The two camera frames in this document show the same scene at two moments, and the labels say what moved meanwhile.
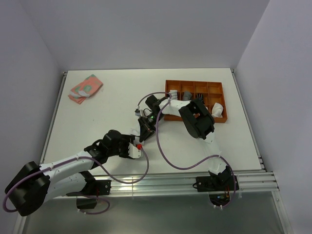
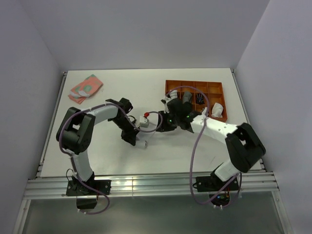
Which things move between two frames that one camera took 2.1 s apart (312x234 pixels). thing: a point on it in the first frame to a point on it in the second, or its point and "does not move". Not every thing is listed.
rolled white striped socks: [173, 93] does not move
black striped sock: [200, 96] does not move
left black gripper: [126, 139] to [129, 136]
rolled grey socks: [187, 95] does not move
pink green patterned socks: [85, 89] does not move
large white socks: [218, 103] to [217, 109]
